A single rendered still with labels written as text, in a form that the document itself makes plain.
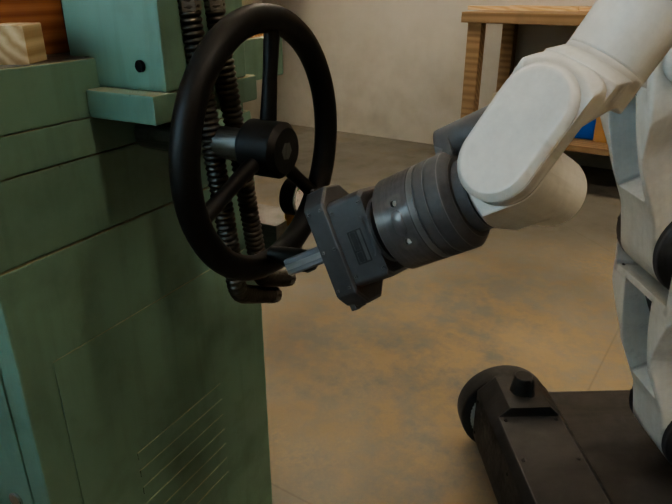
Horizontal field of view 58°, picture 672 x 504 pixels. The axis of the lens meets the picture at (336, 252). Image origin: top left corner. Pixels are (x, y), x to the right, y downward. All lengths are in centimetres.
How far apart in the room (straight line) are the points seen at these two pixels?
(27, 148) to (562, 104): 49
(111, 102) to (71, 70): 5
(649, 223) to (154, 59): 70
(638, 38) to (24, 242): 58
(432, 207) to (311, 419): 110
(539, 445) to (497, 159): 84
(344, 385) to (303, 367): 14
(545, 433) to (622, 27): 91
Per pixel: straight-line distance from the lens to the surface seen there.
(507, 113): 48
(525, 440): 125
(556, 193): 51
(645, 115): 90
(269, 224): 98
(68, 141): 71
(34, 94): 68
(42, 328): 73
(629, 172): 104
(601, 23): 51
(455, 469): 144
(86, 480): 86
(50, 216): 70
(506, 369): 141
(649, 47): 51
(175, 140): 55
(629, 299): 113
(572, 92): 47
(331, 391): 163
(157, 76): 67
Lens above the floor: 97
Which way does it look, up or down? 24 degrees down
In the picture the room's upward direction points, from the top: straight up
